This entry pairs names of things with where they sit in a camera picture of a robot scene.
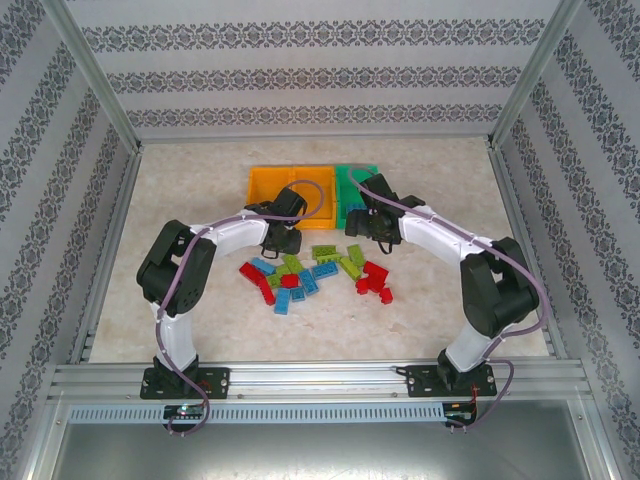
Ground orange plastic bin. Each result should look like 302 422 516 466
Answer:
247 166 295 207
290 165 337 231

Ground green plastic bin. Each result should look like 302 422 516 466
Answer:
333 163 382 231

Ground small left control board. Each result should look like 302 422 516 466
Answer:
163 404 207 420

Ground small control board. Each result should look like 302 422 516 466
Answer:
163 404 207 420
443 401 479 419

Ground grey metal panel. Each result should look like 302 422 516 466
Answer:
47 422 596 480

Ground small right control board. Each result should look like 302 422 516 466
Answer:
443 401 479 419

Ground aluminium rear rail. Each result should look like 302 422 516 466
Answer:
137 130 494 146

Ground aluminium side rail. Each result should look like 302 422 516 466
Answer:
68 147 144 365
485 142 569 360

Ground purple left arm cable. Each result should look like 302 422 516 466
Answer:
154 179 329 436

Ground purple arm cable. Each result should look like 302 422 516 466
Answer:
154 179 329 436
349 167 549 434

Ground aluminium mounting rail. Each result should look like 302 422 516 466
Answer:
47 360 596 402

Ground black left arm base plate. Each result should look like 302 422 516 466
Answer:
141 367 232 402

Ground grey slotted cable duct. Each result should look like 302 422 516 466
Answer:
67 402 447 425

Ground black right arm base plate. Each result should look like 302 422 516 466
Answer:
405 363 498 399

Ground aluminium frame post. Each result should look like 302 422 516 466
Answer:
487 0 585 151
42 0 146 154

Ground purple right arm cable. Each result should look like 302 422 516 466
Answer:
349 167 549 434

